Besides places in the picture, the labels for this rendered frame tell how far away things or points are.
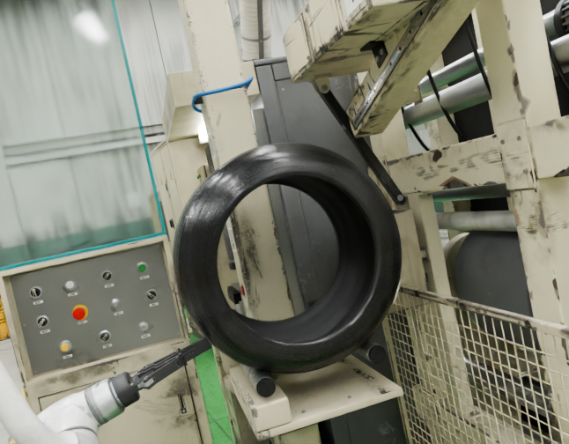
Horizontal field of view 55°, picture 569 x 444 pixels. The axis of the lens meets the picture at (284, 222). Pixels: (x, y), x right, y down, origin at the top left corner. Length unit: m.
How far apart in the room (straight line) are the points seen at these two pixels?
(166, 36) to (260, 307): 9.67
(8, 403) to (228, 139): 0.89
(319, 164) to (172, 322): 0.94
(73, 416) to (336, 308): 0.73
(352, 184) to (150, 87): 9.54
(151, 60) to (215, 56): 9.22
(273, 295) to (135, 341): 0.58
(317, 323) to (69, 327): 0.87
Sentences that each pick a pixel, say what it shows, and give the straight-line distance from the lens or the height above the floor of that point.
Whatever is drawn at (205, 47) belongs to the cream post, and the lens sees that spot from 1.67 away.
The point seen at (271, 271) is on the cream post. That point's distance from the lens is 1.63.
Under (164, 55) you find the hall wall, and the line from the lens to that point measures 10.94.
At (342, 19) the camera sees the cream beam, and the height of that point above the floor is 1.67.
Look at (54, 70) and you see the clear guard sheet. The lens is 2.01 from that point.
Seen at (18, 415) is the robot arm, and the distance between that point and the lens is 1.20.
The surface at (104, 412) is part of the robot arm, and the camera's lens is 1.36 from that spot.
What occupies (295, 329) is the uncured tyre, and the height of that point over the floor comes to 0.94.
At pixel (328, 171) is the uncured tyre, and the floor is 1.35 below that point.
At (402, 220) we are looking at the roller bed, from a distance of 1.69.
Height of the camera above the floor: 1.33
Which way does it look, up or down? 3 degrees down
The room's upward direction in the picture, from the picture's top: 12 degrees counter-clockwise
